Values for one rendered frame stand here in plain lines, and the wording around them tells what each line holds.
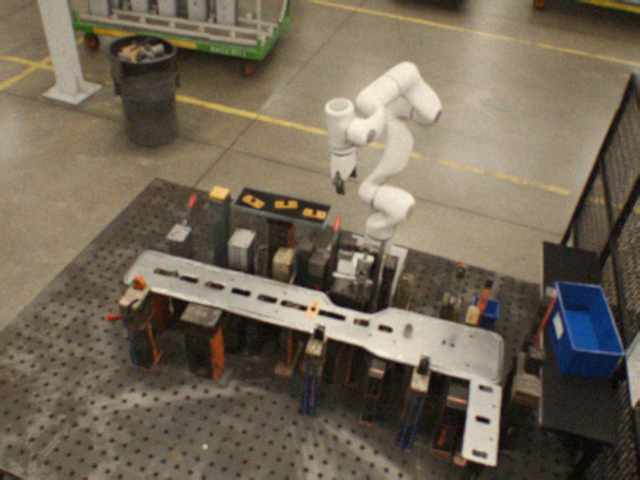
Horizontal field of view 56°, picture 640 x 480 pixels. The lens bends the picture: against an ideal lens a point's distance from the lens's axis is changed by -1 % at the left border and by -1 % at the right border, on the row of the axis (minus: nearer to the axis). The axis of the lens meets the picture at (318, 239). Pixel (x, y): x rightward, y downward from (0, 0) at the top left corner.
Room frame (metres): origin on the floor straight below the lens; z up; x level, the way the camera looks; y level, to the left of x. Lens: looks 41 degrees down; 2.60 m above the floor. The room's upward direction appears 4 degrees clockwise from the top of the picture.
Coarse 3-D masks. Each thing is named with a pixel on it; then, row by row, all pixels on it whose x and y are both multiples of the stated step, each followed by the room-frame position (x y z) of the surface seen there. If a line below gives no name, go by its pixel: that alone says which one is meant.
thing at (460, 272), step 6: (456, 270) 1.50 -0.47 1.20; (462, 270) 1.50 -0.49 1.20; (456, 276) 1.48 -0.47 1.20; (462, 276) 1.47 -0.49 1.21; (456, 282) 1.50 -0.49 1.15; (462, 282) 1.49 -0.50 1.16; (456, 288) 1.50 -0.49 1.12; (450, 294) 1.49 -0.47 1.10; (456, 294) 1.49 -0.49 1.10; (456, 300) 1.48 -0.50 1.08; (456, 306) 1.47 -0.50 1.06
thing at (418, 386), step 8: (416, 376) 1.17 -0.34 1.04; (424, 376) 1.17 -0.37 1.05; (416, 384) 1.14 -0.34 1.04; (424, 384) 1.14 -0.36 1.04; (408, 392) 1.17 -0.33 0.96; (416, 392) 1.12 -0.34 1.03; (424, 392) 1.12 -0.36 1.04; (408, 400) 1.13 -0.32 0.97; (416, 400) 1.12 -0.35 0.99; (408, 408) 1.13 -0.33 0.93; (416, 408) 1.12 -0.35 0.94; (408, 416) 1.12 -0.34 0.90; (416, 416) 1.13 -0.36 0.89; (400, 424) 1.15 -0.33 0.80; (408, 424) 1.13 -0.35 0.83; (400, 432) 1.13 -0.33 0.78; (408, 432) 1.12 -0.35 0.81; (400, 440) 1.13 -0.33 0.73; (408, 440) 1.12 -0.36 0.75; (392, 448) 1.12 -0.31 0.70; (400, 448) 1.11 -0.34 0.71; (408, 448) 1.11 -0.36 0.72
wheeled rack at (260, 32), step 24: (72, 0) 5.54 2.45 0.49; (288, 0) 6.07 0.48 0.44; (72, 24) 5.52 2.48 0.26; (120, 24) 5.55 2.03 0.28; (144, 24) 5.51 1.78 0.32; (168, 24) 5.63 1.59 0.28; (192, 24) 5.66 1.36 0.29; (216, 24) 5.63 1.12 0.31; (240, 24) 5.76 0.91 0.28; (264, 24) 5.75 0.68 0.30; (288, 24) 6.00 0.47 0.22; (192, 48) 5.28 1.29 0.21; (216, 48) 5.24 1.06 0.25; (240, 48) 5.22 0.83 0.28; (264, 48) 5.26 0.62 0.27
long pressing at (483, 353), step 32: (160, 256) 1.67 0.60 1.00; (160, 288) 1.51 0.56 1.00; (192, 288) 1.52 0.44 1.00; (224, 288) 1.53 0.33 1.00; (256, 288) 1.54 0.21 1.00; (288, 288) 1.56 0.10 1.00; (288, 320) 1.40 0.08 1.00; (320, 320) 1.41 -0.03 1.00; (352, 320) 1.42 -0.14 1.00; (384, 320) 1.44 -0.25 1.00; (416, 320) 1.45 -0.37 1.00; (384, 352) 1.29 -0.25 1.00; (416, 352) 1.30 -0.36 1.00; (448, 352) 1.31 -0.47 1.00; (480, 352) 1.32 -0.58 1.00
